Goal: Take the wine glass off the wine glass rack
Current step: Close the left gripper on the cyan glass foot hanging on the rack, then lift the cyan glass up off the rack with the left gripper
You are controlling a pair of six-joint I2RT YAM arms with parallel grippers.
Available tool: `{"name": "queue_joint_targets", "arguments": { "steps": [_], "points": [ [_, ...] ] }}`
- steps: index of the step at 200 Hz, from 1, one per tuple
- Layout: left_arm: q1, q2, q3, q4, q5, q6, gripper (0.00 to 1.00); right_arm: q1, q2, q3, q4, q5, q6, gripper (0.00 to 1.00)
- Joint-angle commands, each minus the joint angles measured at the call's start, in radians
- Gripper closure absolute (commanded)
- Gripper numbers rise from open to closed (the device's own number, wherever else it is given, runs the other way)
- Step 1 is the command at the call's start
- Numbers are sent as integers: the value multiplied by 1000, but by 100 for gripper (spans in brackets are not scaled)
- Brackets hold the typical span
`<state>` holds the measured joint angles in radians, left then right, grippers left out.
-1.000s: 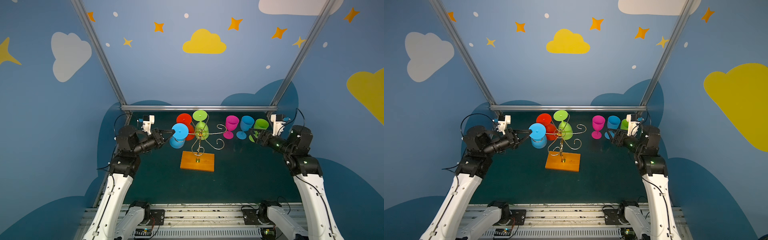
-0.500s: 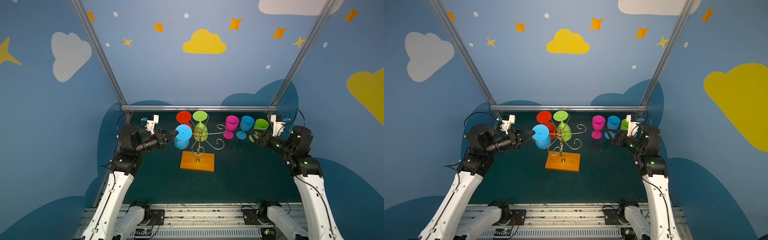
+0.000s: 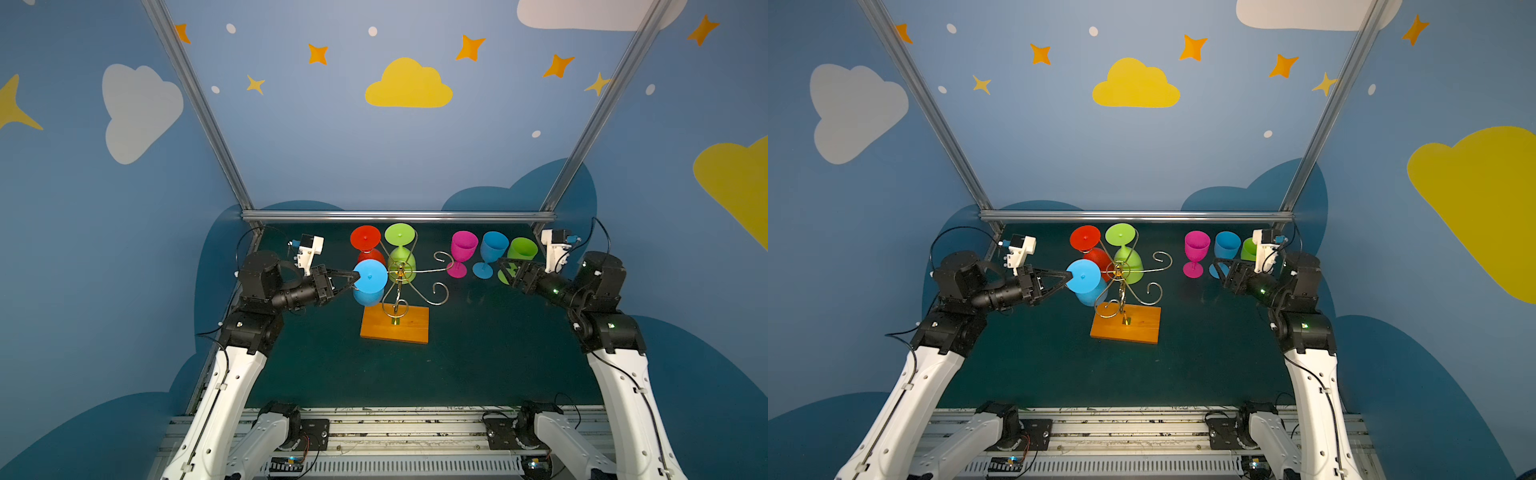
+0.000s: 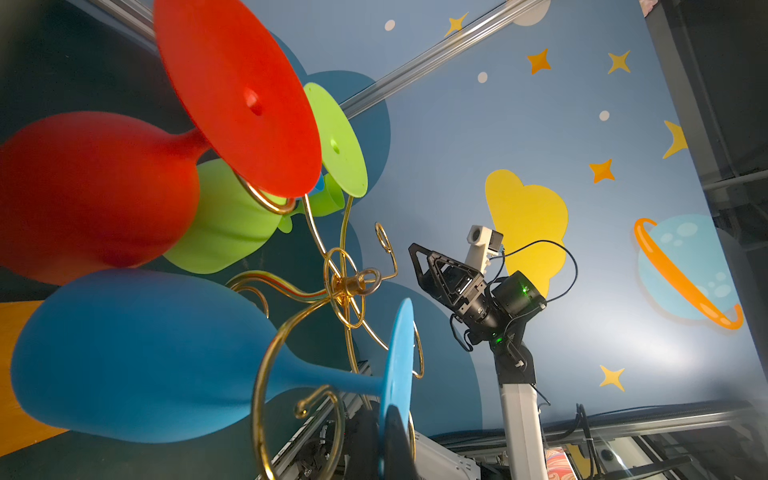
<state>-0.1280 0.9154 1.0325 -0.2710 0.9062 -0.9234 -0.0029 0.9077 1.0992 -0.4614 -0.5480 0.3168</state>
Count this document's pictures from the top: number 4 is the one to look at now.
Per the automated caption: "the back green wine glass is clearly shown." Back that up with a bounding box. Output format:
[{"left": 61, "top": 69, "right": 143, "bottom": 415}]
[{"left": 163, "top": 82, "right": 369, "bottom": 274}]

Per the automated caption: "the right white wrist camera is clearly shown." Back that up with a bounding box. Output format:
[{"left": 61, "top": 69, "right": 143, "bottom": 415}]
[{"left": 465, "top": 225, "right": 503, "bottom": 274}]

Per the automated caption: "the aluminium frame right post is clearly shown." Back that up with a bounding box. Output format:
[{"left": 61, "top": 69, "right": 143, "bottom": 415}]
[{"left": 341, "top": 0, "right": 544, "bottom": 119}]

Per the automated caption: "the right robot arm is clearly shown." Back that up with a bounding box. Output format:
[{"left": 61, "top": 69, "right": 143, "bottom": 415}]
[{"left": 408, "top": 243, "right": 548, "bottom": 479}]

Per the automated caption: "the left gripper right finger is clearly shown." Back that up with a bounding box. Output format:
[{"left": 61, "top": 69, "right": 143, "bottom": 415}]
[{"left": 383, "top": 405, "right": 418, "bottom": 480}]

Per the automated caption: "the right floor edge rail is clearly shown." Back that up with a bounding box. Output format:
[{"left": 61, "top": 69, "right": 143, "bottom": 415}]
[{"left": 69, "top": 0, "right": 156, "bottom": 46}]

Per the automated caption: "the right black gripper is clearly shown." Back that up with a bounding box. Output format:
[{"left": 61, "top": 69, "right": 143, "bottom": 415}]
[{"left": 408, "top": 243, "right": 499, "bottom": 327}]

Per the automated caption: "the red wine glass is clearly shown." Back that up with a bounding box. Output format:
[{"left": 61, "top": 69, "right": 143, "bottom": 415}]
[{"left": 1, "top": 1, "right": 322, "bottom": 285}]

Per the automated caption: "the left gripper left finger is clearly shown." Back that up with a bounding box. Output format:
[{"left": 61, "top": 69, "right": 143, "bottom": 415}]
[{"left": 344, "top": 413, "right": 379, "bottom": 480}]

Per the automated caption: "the blue wine glass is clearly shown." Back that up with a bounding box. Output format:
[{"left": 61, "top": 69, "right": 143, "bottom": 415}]
[{"left": 10, "top": 269, "right": 415, "bottom": 444}]

